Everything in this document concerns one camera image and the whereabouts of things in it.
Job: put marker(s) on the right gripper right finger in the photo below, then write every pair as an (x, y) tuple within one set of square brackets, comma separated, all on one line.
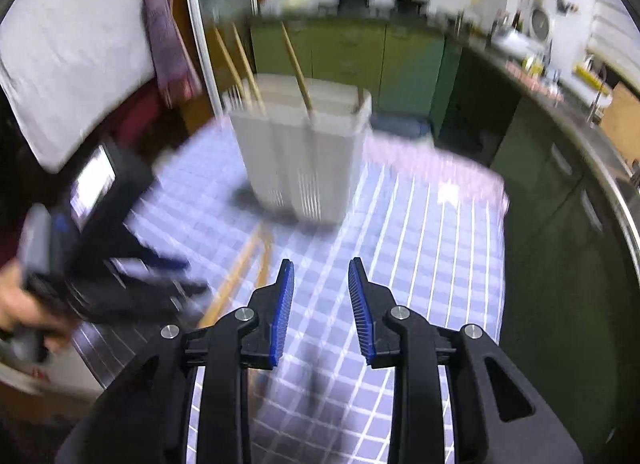
[(379, 344)]

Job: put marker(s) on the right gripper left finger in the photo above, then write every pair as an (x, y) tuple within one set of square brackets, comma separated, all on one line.
[(262, 342)]

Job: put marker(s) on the light wooden chopstick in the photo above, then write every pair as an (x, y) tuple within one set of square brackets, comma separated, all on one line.
[(231, 285), (249, 73), (238, 84)]

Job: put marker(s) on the green kitchen cabinets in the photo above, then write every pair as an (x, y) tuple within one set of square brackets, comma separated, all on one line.
[(407, 65)]

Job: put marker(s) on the person left hand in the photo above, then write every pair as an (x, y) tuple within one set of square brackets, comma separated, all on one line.
[(19, 309)]

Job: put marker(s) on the brown chopstick red patterned end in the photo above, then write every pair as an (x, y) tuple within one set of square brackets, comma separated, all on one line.
[(264, 238)]

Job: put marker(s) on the blue checkered tablecloth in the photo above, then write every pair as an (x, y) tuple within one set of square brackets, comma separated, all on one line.
[(425, 223)]

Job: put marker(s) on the white slotted utensil holder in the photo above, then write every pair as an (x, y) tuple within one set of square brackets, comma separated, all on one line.
[(301, 162)]

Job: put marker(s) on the purple hanging cloth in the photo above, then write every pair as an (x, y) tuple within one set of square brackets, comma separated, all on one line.
[(176, 76)]

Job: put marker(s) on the blue floor bin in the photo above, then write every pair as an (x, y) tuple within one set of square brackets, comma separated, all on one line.
[(406, 126)]

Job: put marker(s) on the dark wooden chopstick far right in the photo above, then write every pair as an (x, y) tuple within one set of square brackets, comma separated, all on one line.
[(299, 76)]

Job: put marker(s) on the steel sink faucet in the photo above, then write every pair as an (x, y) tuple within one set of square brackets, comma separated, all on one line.
[(595, 74)]

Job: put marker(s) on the wooden cutting board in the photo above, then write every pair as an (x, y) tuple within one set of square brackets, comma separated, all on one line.
[(621, 123)]

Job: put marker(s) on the black wok pot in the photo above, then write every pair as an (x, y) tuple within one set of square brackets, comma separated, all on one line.
[(411, 7)]

